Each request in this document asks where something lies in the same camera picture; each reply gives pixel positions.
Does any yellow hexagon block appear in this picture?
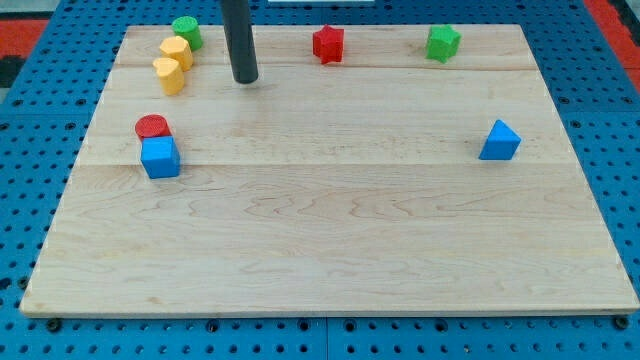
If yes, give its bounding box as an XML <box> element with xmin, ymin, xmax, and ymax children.
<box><xmin>159</xmin><ymin>36</ymin><xmax>194</xmax><ymax>71</ymax></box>

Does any light wooden board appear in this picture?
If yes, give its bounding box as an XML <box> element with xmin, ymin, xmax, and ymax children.
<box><xmin>20</xmin><ymin>24</ymin><xmax>639</xmax><ymax>319</ymax></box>

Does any red star block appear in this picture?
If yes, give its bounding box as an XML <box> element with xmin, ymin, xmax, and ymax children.
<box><xmin>312</xmin><ymin>25</ymin><xmax>344</xmax><ymax>64</ymax></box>

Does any blue cube block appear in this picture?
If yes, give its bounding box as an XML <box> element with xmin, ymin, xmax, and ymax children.
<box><xmin>140</xmin><ymin>136</ymin><xmax>181</xmax><ymax>179</ymax></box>

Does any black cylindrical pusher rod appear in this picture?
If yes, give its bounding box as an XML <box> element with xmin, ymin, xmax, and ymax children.
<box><xmin>220</xmin><ymin>0</ymin><xmax>259</xmax><ymax>84</ymax></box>

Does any red cylinder block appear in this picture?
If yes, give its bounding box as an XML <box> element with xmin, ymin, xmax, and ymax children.
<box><xmin>134</xmin><ymin>114</ymin><xmax>171</xmax><ymax>141</ymax></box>

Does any yellow heart block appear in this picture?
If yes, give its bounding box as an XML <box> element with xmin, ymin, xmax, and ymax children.
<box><xmin>152</xmin><ymin>57</ymin><xmax>185</xmax><ymax>95</ymax></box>

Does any blue triangle block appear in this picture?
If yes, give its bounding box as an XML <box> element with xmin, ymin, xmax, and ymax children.
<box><xmin>479</xmin><ymin>119</ymin><xmax>522</xmax><ymax>161</ymax></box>

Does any green cylinder block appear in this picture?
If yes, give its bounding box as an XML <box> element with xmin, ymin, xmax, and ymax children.
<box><xmin>171</xmin><ymin>16</ymin><xmax>203</xmax><ymax>51</ymax></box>

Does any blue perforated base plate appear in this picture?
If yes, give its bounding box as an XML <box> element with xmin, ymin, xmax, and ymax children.
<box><xmin>1</xmin><ymin>1</ymin><xmax>639</xmax><ymax>359</ymax></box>

